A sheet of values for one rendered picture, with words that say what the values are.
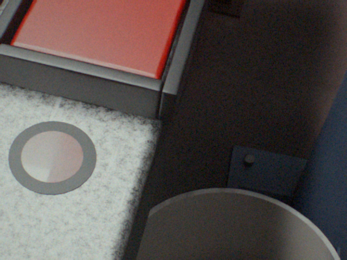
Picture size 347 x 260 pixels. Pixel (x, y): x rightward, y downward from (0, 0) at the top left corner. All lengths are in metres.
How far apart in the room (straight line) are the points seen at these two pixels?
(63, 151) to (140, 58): 0.05
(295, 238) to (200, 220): 0.13
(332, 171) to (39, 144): 0.81
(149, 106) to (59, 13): 0.05
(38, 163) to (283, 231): 0.72
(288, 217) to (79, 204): 0.69
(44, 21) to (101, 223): 0.09
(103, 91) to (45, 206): 0.05
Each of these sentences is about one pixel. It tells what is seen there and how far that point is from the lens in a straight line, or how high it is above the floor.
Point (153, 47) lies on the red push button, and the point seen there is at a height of 0.93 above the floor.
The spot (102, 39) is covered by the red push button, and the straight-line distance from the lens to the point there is 0.27.
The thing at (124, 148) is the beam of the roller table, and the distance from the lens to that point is 0.25.
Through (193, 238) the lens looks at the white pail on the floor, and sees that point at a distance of 0.99.
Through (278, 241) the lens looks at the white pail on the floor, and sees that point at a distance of 0.96.
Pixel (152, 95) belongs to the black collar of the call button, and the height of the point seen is 0.93.
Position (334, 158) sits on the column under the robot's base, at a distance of 1.01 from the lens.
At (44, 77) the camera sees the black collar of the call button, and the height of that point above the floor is 0.92.
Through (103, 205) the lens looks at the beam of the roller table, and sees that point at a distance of 0.24.
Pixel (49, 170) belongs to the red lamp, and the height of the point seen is 0.92.
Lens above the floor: 1.12
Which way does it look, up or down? 52 degrees down
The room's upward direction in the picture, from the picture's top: 10 degrees clockwise
